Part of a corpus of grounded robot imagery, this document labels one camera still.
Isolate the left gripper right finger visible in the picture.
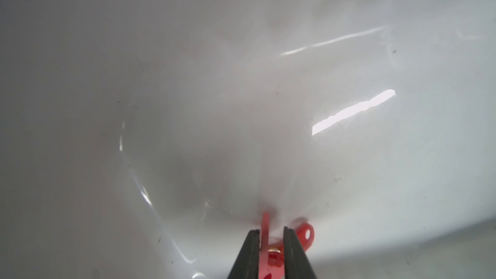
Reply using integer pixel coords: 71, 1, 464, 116
283, 227, 316, 279

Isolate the white plastic storage box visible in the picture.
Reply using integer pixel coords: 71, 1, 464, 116
1, 0, 495, 278

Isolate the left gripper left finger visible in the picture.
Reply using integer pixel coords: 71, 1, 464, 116
227, 229, 260, 279

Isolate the pink clothespin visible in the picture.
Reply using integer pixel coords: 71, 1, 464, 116
258, 213, 315, 279

